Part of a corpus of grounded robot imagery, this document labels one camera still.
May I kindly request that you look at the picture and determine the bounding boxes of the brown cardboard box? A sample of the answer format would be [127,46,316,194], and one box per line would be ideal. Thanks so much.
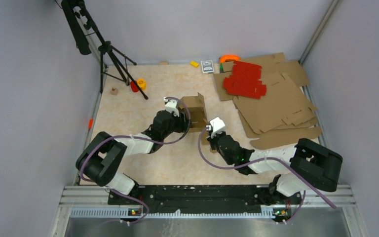
[178,93,208,135]

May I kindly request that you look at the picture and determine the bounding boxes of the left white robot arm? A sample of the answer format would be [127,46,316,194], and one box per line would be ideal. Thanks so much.
[76,110,191,204]

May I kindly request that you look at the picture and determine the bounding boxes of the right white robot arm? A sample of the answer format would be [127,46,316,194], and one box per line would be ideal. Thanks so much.
[207,131,343,203]

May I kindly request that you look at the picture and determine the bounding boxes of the red cardboard box blank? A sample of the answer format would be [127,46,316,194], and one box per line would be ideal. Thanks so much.
[223,61,267,99]

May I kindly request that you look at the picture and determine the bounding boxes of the yellow and red toy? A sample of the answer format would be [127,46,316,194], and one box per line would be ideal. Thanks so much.
[130,78,147,93]

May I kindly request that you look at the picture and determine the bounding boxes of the small wooden block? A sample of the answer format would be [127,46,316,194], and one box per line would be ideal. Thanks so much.
[110,87,119,96]

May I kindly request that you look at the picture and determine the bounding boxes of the stack of brown cardboard blanks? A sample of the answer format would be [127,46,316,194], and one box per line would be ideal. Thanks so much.
[213,52,322,150]

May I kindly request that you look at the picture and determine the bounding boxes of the yellow block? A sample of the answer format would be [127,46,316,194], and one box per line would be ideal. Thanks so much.
[190,61,199,68]

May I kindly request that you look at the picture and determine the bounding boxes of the playing card deck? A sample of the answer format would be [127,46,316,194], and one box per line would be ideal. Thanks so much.
[200,60,214,74]

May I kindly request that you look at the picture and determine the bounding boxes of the black tripod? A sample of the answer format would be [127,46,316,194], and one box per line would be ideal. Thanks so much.
[58,0,148,100]

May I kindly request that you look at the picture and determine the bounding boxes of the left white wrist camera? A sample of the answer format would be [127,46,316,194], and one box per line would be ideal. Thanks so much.
[163,97,180,117]

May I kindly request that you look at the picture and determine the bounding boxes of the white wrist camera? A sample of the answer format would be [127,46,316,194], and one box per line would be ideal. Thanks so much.
[206,117,226,138]
[163,97,180,117]

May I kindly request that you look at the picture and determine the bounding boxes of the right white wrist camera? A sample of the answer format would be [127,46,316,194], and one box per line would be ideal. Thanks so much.
[206,117,226,138]

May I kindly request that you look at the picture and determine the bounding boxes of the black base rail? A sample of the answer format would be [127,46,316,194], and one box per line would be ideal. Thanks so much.
[108,185,302,222]

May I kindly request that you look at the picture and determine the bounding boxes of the orange tape ring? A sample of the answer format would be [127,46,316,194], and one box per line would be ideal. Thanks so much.
[219,54,242,64]

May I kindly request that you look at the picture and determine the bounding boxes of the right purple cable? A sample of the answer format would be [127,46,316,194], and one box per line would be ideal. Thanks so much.
[197,126,337,223]

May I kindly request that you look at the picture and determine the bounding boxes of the purple cable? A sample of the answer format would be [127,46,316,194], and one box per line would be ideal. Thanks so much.
[197,126,337,223]
[79,96,192,226]

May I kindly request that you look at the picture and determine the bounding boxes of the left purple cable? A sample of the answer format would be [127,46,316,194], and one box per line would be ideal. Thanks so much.
[79,96,192,226]

